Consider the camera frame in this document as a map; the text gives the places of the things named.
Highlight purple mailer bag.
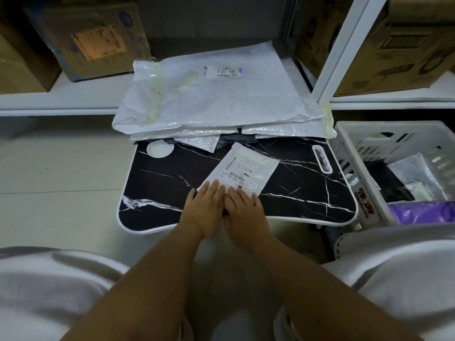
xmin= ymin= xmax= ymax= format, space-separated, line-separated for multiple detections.
xmin=387 ymin=200 xmax=455 ymax=226

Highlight person's right forearm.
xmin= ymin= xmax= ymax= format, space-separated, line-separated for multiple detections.
xmin=248 ymin=237 xmax=424 ymax=341

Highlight person's left forearm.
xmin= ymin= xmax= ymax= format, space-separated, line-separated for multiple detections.
xmin=60 ymin=227 xmax=205 ymax=341

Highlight white plastic basket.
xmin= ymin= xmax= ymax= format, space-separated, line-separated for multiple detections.
xmin=321 ymin=120 xmax=455 ymax=245

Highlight person's white shorts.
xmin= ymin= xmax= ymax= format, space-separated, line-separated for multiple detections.
xmin=0 ymin=223 xmax=455 ymax=341

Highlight person's left hand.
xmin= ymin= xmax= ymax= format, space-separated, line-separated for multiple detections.
xmin=179 ymin=179 xmax=227 ymax=240

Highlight person's right hand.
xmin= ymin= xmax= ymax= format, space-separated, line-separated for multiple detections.
xmin=223 ymin=186 xmax=273 ymax=251

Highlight pile of white mailers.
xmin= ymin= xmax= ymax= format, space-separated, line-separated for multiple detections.
xmin=112 ymin=41 xmax=337 ymax=153

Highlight white metal shelf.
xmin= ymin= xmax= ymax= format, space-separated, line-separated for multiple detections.
xmin=0 ymin=0 xmax=455 ymax=117

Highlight black marble lap table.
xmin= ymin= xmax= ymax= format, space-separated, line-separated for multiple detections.
xmin=116 ymin=136 xmax=358 ymax=235

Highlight cardboard box with orange label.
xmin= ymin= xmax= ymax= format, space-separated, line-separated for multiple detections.
xmin=23 ymin=0 xmax=153 ymax=83

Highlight black parcel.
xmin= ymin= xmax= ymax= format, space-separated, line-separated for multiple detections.
xmin=362 ymin=159 xmax=416 ymax=204

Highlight large white bubble mailer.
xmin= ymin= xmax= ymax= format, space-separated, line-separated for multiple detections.
xmin=112 ymin=41 xmax=310 ymax=134

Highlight plain brown cardboard box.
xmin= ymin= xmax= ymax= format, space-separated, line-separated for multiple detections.
xmin=0 ymin=28 xmax=62 ymax=95

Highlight small white labelled packet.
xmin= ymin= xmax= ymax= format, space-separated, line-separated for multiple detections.
xmin=196 ymin=142 xmax=281 ymax=199

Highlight cream mailer with handwritten label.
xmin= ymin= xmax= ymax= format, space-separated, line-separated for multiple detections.
xmin=409 ymin=180 xmax=448 ymax=202

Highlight cardboard box with black print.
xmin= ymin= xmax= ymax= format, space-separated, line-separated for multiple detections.
xmin=293 ymin=0 xmax=455 ymax=98

